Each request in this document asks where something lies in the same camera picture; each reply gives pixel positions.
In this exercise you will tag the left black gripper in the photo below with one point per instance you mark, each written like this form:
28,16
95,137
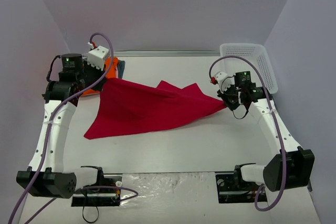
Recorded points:
96,77

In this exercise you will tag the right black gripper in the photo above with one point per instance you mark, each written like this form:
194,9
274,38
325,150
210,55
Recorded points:
230,98

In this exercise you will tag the red t-shirt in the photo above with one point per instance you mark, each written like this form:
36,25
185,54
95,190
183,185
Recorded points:
128,108

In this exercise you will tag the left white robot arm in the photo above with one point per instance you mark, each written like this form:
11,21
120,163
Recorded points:
45,175

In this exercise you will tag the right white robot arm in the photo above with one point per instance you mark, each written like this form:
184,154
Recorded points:
290,165

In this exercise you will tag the orange folded t-shirt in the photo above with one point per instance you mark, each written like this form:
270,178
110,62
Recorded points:
113,73

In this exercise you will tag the blue-grey folded t-shirt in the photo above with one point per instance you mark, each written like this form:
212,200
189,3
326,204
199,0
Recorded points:
121,68

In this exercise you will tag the white plastic basket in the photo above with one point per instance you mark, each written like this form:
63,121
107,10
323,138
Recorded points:
257,55

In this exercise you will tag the white foam front board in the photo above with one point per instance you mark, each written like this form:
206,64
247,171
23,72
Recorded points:
173,198

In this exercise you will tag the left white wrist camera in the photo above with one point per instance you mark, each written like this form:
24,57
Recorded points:
97,57

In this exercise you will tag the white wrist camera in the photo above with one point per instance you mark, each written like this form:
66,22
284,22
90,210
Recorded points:
224,81
97,57

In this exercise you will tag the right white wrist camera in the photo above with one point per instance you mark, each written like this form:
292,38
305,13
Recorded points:
224,81

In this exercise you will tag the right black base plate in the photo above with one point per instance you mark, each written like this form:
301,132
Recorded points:
230,192

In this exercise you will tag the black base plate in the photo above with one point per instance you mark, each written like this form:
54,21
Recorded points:
230,192
99,197

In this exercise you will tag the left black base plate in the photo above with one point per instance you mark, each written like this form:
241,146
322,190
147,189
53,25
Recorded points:
99,197

